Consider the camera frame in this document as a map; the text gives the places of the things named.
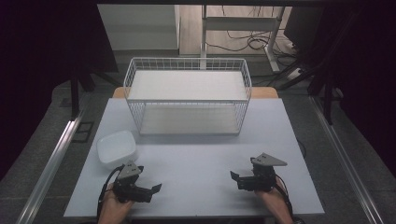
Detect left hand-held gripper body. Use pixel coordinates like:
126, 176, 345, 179
112, 161, 148, 204

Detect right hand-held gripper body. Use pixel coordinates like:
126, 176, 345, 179
244, 152, 289, 192

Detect person's left hand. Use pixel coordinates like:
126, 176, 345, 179
97, 182, 135, 224

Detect white square bowl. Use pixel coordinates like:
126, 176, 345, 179
96, 130, 138, 166

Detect grey table board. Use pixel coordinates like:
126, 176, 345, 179
63, 97, 326, 218

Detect wooden table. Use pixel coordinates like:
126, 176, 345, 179
111, 86, 280, 100

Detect black metal stand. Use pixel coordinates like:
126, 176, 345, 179
306, 71, 335, 126
68, 69, 122, 120

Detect white power strip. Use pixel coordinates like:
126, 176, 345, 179
287, 67, 304, 80

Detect white cabinet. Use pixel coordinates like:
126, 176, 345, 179
97, 4, 181, 51

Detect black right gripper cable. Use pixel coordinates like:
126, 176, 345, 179
274, 174, 296, 220

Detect aluminium rail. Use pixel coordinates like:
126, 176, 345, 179
15, 111, 86, 224
308, 95, 386, 224

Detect white wire shelf rack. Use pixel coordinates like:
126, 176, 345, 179
122, 57, 253, 137

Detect black floor cables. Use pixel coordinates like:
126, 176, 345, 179
205, 5, 297, 60

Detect white metal desk frame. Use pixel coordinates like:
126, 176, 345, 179
200, 4, 287, 73

